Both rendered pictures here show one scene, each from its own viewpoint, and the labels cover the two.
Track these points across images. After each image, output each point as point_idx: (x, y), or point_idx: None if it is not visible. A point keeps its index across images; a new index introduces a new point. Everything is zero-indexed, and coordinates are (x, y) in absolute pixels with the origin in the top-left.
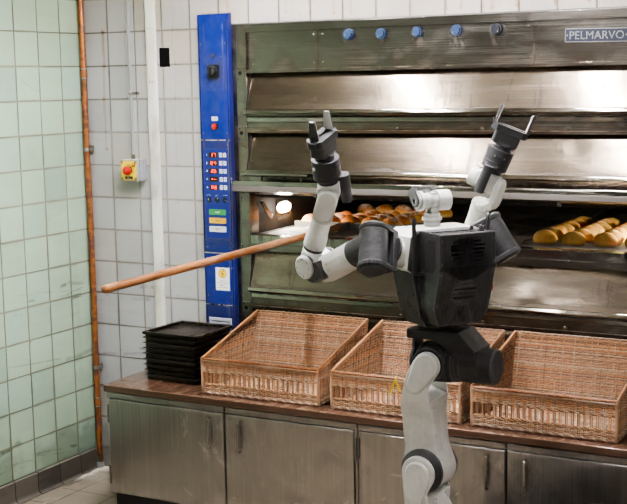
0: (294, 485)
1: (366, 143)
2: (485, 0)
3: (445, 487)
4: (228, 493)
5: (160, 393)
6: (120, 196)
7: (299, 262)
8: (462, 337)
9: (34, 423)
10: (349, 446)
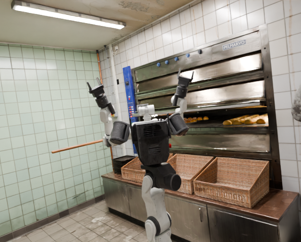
0: (145, 211)
1: (167, 98)
2: (195, 42)
3: (168, 230)
4: (130, 211)
5: (112, 178)
6: (113, 121)
7: (102, 139)
8: (159, 169)
9: (92, 184)
10: None
